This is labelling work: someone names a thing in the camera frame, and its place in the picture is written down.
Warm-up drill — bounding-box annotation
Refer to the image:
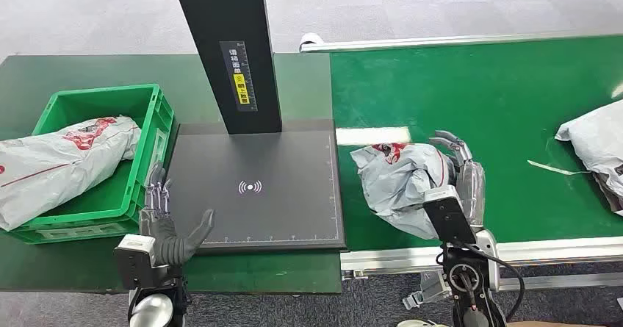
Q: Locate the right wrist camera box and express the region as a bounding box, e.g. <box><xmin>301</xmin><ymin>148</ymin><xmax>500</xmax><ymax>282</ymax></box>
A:
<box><xmin>422</xmin><ymin>185</ymin><xmax>478</xmax><ymax>246</ymax></box>

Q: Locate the black scanner base plate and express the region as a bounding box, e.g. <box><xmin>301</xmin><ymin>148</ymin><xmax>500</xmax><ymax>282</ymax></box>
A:
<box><xmin>165</xmin><ymin>118</ymin><xmax>347</xmax><ymax>254</ymax></box>

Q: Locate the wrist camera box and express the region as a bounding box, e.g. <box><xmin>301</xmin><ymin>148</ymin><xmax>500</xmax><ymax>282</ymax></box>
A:
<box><xmin>113</xmin><ymin>234</ymin><xmax>158</xmax><ymax>290</ymax></box>
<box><xmin>422</xmin><ymin>185</ymin><xmax>478</xmax><ymax>246</ymax></box>

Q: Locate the aluminium conveyor side rail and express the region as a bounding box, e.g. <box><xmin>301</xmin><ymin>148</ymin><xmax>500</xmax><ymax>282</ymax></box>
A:
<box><xmin>339</xmin><ymin>236</ymin><xmax>623</xmax><ymax>275</ymax></box>
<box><xmin>298</xmin><ymin>32</ymin><xmax>623</xmax><ymax>54</ymax></box>

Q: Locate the grey metal conveyor bracket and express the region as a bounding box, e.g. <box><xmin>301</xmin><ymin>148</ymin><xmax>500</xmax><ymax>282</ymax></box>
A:
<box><xmin>402</xmin><ymin>271</ymin><xmax>455</xmax><ymax>312</ymax></box>

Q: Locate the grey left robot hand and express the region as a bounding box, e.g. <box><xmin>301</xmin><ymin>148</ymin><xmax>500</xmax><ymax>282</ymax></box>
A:
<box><xmin>138</xmin><ymin>161</ymin><xmax>216</xmax><ymax>267</ymax></box>

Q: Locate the aluminium conveyor frame bar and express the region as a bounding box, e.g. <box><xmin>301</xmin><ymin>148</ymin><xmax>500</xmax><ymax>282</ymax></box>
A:
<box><xmin>496</xmin><ymin>272</ymin><xmax>623</xmax><ymax>292</ymax></box>

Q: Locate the dark green table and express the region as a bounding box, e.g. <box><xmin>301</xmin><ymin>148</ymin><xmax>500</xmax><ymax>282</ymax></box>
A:
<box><xmin>0</xmin><ymin>53</ymin><xmax>344</xmax><ymax>296</ymax></box>

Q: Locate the long grey mailer bag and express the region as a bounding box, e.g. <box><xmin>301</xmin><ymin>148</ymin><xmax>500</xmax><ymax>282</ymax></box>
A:
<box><xmin>0</xmin><ymin>115</ymin><xmax>143</xmax><ymax>232</ymax></box>

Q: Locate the grey mailer bag black print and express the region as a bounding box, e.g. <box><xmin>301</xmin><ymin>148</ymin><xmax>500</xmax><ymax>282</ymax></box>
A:
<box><xmin>555</xmin><ymin>99</ymin><xmax>623</xmax><ymax>217</ymax></box>

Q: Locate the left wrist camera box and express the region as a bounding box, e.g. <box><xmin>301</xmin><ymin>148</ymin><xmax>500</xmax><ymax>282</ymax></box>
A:
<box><xmin>113</xmin><ymin>234</ymin><xmax>158</xmax><ymax>290</ymax></box>

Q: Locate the black scanner column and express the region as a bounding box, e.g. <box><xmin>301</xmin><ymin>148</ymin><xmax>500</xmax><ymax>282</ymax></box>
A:
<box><xmin>169</xmin><ymin>0</ymin><xmax>284</xmax><ymax>136</ymax></box>

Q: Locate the green conveyor belt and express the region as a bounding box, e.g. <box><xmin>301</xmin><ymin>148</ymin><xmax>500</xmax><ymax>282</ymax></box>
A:
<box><xmin>329</xmin><ymin>35</ymin><xmax>623</xmax><ymax>254</ymax></box>

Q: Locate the green plastic crate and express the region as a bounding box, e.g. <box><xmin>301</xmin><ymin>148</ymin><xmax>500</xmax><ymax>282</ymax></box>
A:
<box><xmin>4</xmin><ymin>83</ymin><xmax>176</xmax><ymax>246</ymax></box>

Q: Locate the black yellow column label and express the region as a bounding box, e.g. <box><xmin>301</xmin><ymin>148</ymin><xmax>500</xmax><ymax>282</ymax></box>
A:
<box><xmin>219</xmin><ymin>40</ymin><xmax>259</xmax><ymax>113</ymax></box>

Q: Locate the thin white paper strip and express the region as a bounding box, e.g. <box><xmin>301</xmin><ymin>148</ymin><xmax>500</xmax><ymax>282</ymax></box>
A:
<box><xmin>527</xmin><ymin>159</ymin><xmax>593</xmax><ymax>177</ymax></box>

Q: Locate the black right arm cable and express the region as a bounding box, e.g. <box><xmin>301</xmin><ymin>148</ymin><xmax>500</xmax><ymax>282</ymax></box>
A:
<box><xmin>464</xmin><ymin>243</ymin><xmax>526</xmax><ymax>322</ymax></box>

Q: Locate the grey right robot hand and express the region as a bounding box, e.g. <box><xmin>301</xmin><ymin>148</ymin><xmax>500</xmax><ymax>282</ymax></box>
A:
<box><xmin>428</xmin><ymin>129</ymin><xmax>486</xmax><ymax>229</ymax></box>

